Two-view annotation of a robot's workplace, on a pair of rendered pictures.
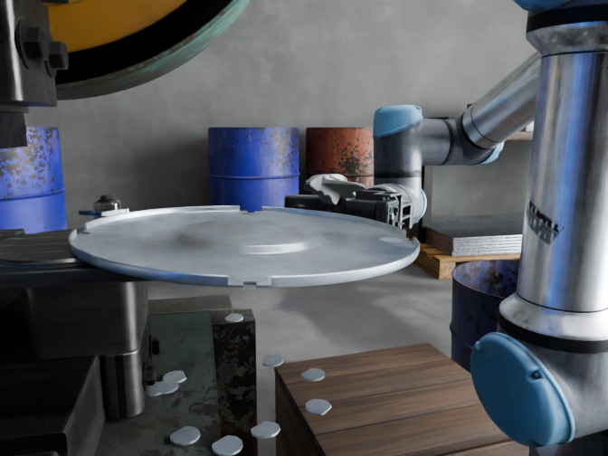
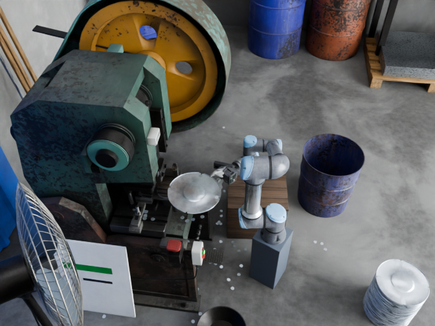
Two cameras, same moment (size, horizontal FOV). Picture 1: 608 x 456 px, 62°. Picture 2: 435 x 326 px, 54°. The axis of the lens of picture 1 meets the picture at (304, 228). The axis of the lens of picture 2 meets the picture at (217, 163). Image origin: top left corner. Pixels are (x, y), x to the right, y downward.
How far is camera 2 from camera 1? 2.01 m
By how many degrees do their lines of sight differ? 39
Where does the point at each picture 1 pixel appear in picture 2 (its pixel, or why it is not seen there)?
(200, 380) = not seen: hidden behind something
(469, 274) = (320, 138)
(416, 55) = not seen: outside the picture
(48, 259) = (164, 196)
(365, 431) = (241, 199)
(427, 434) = not seen: hidden behind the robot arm
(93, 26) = (173, 118)
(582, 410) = (247, 226)
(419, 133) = (253, 148)
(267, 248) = (193, 200)
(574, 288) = (247, 210)
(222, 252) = (187, 200)
